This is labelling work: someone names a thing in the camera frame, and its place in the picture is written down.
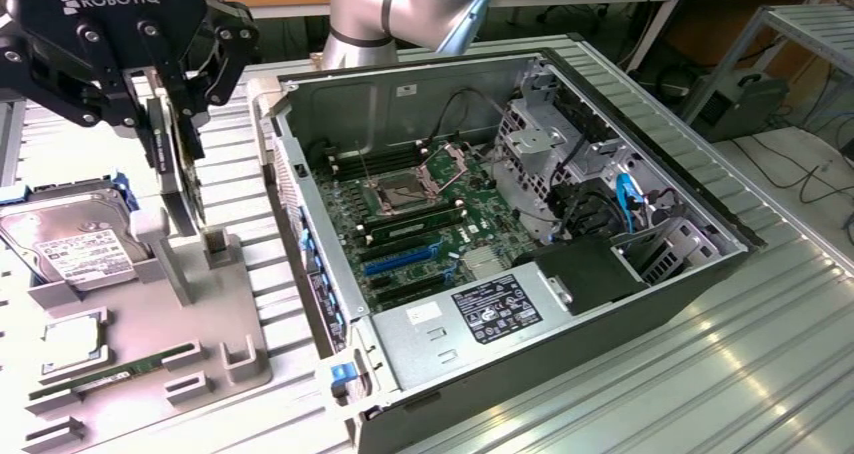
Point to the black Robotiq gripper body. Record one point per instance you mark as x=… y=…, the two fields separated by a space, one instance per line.
x=113 y=19

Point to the green graphics card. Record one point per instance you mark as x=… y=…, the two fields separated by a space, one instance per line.
x=174 y=199

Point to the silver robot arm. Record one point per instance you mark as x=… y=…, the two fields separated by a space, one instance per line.
x=360 y=19

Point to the hard disk with blue carrier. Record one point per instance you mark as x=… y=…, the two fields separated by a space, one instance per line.
x=66 y=234

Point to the thin metal locking lever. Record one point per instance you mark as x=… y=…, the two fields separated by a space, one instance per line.
x=364 y=161

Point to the black RAM slot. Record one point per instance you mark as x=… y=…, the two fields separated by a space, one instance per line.
x=393 y=163
x=393 y=151
x=393 y=157
x=393 y=145

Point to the metal socket cover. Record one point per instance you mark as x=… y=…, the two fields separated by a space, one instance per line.
x=445 y=149

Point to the CPU socket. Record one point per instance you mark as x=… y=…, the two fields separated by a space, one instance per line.
x=400 y=196

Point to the green RAM stick with label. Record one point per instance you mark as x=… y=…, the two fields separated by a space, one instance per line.
x=413 y=226

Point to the long black expansion slot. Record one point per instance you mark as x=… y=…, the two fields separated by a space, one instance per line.
x=393 y=251

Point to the grey parts rack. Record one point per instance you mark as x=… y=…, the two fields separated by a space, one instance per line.
x=133 y=334

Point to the silver perforated disk bay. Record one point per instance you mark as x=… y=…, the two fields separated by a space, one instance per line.
x=533 y=139

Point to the green motherboard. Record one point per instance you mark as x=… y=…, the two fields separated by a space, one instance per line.
x=480 y=209

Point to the blue expansion slot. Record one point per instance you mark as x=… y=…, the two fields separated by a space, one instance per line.
x=399 y=261

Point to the silver CPU chip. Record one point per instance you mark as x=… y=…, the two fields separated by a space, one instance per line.
x=73 y=341

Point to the green loose RAM stick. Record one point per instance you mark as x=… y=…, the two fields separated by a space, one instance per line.
x=113 y=374

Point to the silver chipset heat sink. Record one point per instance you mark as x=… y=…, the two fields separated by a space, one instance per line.
x=489 y=266

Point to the silver power supply unit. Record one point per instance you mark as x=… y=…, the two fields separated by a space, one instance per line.
x=427 y=344

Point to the blue case latch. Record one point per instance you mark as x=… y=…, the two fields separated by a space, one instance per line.
x=341 y=376

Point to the black plastic shroud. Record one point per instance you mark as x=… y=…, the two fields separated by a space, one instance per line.
x=587 y=274

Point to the silver slotted disk bay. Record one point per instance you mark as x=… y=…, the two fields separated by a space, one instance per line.
x=667 y=254

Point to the black box device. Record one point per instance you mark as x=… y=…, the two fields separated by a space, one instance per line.
x=740 y=104

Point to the black and silver PC case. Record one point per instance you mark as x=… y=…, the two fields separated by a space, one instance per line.
x=667 y=294

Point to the metal slat shelf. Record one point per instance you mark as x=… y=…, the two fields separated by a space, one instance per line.
x=820 y=29

